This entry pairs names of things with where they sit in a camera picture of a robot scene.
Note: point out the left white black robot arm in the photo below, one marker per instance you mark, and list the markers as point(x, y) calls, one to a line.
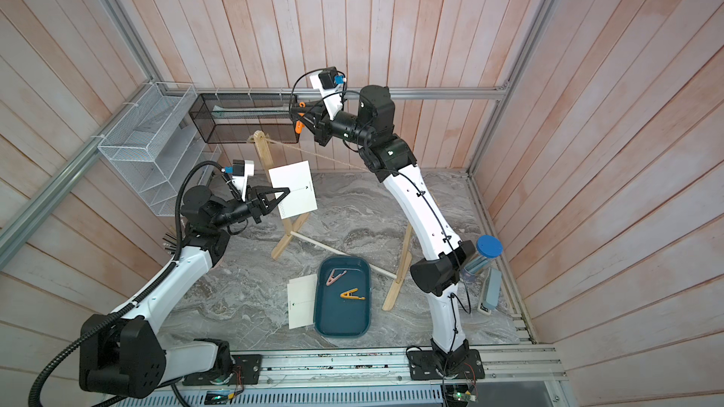
point(120, 354)

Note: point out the pink pencil cup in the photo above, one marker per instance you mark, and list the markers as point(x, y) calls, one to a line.
point(170, 243)

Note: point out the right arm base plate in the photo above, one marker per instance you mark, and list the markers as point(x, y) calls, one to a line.
point(427, 365)

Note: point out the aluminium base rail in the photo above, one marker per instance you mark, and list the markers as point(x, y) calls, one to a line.
point(515, 375)

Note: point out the dark teal plastic tray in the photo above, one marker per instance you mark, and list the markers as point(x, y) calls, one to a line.
point(339, 318)

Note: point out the wooden drying rack frame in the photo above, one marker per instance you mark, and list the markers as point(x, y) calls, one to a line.
point(349, 231)

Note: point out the black mesh basket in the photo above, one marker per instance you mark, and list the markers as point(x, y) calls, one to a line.
point(225, 118)

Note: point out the white postcard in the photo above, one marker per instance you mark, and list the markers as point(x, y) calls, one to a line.
point(301, 301)
point(297, 178)

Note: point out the pink clothespin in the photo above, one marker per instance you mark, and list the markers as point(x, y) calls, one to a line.
point(334, 276)

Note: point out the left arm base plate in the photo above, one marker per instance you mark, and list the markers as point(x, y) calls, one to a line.
point(245, 371)

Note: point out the yellow orange clothespin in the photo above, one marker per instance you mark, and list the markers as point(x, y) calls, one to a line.
point(351, 295)

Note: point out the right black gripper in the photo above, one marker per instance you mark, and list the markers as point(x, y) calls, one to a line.
point(326, 128)

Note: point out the white wire mesh shelf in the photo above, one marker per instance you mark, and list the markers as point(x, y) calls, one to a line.
point(155, 144)

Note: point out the blue lid clear jar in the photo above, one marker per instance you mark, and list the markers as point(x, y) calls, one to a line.
point(487, 249)

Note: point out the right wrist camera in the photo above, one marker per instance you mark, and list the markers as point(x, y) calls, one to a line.
point(331, 84)

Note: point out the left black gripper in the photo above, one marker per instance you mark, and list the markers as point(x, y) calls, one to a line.
point(257, 206)

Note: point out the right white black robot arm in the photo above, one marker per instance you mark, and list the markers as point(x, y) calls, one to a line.
point(390, 159)

